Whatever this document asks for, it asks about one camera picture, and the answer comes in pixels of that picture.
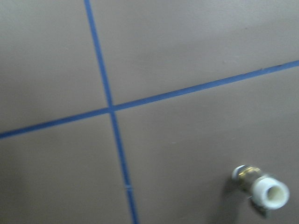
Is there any brown paper table cover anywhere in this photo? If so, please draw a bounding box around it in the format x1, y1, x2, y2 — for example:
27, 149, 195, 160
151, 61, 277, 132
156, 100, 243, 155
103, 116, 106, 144
0, 0, 299, 224

